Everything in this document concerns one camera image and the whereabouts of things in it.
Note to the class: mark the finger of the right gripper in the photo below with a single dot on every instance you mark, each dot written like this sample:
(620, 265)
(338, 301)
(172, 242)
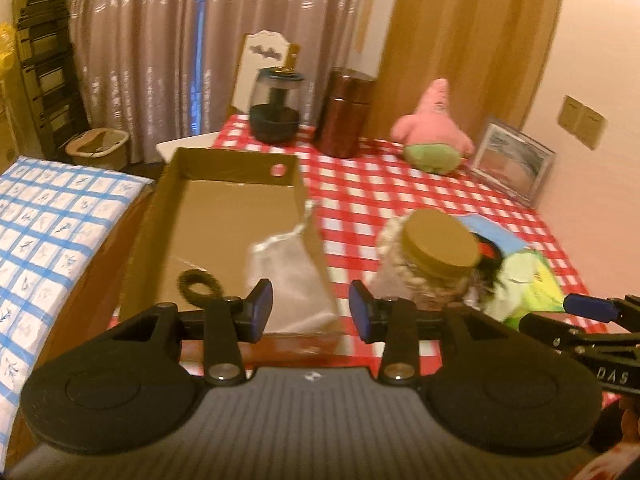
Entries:
(625, 312)
(612, 358)

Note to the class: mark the white mesh pouch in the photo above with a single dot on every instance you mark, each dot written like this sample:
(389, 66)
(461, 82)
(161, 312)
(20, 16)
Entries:
(302, 299)

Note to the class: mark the pink starfish plush toy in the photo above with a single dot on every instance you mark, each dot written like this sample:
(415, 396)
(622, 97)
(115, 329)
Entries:
(431, 141)

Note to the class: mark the wooden wardrobe door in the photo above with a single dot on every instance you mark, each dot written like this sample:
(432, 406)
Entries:
(492, 52)

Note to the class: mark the black folding ladder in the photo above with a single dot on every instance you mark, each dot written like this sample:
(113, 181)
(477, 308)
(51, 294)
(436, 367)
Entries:
(46, 56)

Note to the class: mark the white wooden chair back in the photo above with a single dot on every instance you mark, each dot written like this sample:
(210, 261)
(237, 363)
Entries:
(259, 50)

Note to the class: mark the blue face mask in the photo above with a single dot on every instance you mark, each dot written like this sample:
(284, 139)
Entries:
(504, 239)

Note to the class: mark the nut jar gold lid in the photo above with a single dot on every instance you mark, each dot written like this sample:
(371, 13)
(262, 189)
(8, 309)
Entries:
(428, 257)

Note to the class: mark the glass picture frame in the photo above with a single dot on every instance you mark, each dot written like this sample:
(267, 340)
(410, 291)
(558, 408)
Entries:
(514, 163)

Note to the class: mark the black hair scrunchie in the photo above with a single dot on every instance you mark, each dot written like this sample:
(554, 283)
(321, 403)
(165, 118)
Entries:
(199, 288)

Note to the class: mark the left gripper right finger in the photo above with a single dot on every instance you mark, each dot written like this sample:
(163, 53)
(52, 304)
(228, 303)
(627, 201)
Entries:
(400, 326)

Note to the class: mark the right hand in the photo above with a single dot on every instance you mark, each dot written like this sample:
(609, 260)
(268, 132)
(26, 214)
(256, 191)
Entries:
(630, 419)

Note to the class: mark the green tissue box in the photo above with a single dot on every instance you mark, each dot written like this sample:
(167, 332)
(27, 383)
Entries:
(544, 295)

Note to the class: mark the blue white checkered cloth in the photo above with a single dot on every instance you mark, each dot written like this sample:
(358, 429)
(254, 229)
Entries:
(54, 219)

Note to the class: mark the beige curtain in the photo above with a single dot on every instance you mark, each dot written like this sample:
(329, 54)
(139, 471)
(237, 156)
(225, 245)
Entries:
(164, 69)

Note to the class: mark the brown cardboard tray box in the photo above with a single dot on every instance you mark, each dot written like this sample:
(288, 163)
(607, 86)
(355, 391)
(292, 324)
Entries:
(208, 207)

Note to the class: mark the red white checkered tablecloth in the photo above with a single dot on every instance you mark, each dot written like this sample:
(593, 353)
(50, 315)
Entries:
(354, 198)

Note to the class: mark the brown metal canister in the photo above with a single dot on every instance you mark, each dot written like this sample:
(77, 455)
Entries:
(345, 109)

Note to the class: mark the beige waste bin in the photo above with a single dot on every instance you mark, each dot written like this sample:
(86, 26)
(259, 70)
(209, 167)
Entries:
(104, 148)

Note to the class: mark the black red eye mask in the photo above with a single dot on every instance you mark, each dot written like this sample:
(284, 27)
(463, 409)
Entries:
(491, 260)

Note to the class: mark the dark glass jar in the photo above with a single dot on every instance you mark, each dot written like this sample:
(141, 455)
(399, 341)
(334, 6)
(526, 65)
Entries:
(274, 106)

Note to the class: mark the light green cloth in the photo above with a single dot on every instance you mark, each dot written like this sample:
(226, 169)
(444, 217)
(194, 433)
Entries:
(513, 279)

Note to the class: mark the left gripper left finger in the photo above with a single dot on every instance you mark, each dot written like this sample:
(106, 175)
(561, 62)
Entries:
(223, 326)

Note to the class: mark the yellow plastic bag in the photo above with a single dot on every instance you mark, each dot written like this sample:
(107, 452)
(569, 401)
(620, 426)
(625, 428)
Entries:
(8, 56)

